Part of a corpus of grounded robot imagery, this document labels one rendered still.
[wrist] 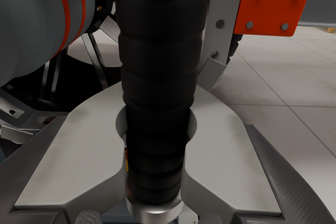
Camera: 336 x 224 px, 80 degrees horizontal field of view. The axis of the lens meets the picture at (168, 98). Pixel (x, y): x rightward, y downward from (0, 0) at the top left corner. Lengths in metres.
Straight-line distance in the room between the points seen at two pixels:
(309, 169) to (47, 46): 1.36
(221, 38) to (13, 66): 0.25
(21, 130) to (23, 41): 0.30
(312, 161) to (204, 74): 1.22
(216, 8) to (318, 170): 1.25
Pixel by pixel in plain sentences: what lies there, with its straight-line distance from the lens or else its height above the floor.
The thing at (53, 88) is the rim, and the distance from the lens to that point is 0.52.
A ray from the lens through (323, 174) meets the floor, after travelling 1.44.
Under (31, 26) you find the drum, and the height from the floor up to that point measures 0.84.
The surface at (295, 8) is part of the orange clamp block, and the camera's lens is 0.34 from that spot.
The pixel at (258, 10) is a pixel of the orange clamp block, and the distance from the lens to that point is 0.32.
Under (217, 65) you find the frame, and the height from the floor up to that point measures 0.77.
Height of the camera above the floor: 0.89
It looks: 32 degrees down
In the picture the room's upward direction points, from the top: 4 degrees clockwise
